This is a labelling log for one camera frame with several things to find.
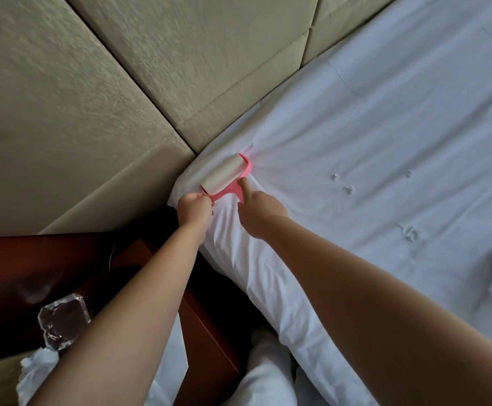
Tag person's left hand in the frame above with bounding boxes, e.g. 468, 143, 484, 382
176, 191, 215, 235

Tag person's right hand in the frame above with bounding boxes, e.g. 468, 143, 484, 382
237, 176, 290, 242

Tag pink lint roller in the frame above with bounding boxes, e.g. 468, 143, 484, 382
199, 152, 254, 203

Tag white bed sheet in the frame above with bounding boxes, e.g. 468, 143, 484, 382
168, 0, 492, 406

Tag person's right forearm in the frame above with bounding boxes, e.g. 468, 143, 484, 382
258, 217, 492, 406

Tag person's left forearm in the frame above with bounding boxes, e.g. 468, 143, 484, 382
30, 222, 209, 406

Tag beige padded headboard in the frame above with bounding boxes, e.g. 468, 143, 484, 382
0, 0, 399, 239

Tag scattered white lint bits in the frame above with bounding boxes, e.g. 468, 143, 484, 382
329, 167, 423, 244

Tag white papers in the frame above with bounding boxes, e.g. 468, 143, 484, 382
16, 312, 190, 406

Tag clear glass ashtray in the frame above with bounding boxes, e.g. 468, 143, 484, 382
37, 292, 94, 352

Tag dark wooden nightstand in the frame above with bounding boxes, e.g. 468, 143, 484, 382
0, 232, 249, 406

